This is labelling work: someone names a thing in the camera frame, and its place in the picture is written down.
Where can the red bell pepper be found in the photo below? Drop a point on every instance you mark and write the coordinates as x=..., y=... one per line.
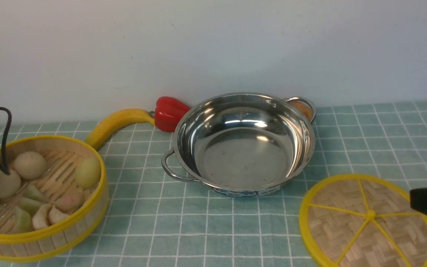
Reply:
x=168, y=113

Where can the white steamed bun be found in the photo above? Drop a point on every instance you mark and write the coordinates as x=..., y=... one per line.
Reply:
x=9, y=184
x=30, y=165

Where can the green translucent dumpling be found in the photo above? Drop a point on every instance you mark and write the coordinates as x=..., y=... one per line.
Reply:
x=29, y=205
x=23, y=222
x=31, y=192

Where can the stainless steel pot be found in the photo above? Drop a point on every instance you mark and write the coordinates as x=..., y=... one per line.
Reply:
x=242, y=144

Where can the yellow-rimmed bamboo steamer basket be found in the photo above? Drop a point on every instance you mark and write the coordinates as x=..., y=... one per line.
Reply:
x=63, y=155

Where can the woven bamboo steamer lid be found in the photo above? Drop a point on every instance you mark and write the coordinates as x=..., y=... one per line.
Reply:
x=358, y=220

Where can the green checked tablecloth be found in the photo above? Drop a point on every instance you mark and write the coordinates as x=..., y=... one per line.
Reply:
x=155, y=221

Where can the pink translucent dumpling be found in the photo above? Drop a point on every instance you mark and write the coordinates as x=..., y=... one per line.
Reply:
x=69, y=202

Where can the white pleated dumpling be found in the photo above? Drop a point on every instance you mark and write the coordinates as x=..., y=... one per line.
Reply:
x=40, y=219
x=55, y=216

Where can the orange round fruit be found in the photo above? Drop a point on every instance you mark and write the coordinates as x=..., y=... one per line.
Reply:
x=305, y=109

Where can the pale green steamed bun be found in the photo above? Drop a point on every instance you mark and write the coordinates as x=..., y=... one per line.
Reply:
x=87, y=173

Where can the yellow banana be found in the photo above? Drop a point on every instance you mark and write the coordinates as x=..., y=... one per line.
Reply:
x=114, y=122

